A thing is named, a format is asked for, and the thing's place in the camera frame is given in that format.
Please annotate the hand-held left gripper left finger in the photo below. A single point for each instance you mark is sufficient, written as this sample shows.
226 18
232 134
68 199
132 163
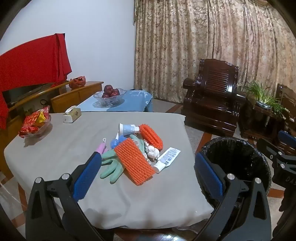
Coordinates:
86 176

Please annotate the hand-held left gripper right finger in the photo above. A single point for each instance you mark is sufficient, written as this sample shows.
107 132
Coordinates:
208 176

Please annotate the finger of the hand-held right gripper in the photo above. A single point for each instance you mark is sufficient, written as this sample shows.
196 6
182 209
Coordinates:
286 138
269 149

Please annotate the trash bin with black liner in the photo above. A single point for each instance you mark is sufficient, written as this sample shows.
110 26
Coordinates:
242 157

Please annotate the pink plastic item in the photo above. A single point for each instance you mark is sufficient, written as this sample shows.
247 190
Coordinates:
101 147

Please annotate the blue plastic bag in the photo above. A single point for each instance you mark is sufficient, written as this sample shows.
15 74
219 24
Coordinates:
115 142

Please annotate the white labelled tube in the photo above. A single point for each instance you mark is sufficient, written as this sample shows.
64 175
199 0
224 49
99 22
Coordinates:
167 158

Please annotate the large rectangular orange brush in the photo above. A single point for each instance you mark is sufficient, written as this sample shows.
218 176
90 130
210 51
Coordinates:
134 162

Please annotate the white plastic bag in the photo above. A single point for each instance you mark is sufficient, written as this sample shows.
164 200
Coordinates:
152 151

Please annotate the small oval orange brush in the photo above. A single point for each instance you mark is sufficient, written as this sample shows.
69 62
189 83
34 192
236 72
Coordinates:
151 136

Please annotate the green rubber glove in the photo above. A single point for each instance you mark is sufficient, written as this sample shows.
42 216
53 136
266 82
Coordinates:
111 169

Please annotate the dark wooden armchair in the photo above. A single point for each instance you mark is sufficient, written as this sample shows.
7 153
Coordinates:
215 97
288 111

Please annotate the dark wooden side table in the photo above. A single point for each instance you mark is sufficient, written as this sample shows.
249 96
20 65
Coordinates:
256 122

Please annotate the green potted plant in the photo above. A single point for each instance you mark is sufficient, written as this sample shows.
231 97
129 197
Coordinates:
261 95

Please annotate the tissue box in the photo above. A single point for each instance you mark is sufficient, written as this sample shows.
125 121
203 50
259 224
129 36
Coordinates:
72 114

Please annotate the glass snack bowl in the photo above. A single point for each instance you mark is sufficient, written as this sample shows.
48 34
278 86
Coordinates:
42 131

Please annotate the white and blue tube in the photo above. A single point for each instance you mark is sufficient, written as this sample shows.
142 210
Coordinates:
128 128

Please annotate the yellow snack packet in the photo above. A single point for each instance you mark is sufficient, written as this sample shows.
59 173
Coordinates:
40 118

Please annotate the small red snack packet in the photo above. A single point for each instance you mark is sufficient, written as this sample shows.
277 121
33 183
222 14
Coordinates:
46 109

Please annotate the large red snack packet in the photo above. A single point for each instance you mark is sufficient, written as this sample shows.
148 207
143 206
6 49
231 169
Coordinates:
30 121

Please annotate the glass fruit bowl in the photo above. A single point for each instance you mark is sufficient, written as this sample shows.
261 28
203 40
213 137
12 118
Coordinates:
109 100

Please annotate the red apple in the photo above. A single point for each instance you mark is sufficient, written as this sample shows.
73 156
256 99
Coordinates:
108 88
115 93
106 95

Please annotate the wooden television cabinet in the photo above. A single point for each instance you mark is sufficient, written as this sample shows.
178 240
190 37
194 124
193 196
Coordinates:
76 92

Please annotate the blue tablecloth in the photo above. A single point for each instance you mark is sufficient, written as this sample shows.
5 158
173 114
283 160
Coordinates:
134 102

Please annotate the red plastic bag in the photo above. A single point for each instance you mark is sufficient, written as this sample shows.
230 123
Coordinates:
77 83

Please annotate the black television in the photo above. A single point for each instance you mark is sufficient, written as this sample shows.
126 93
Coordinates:
20 92

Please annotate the patterned beige curtain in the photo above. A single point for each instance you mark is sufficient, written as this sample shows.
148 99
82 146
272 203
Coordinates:
208 46

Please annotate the red cloth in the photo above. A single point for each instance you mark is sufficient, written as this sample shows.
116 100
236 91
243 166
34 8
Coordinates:
30 64

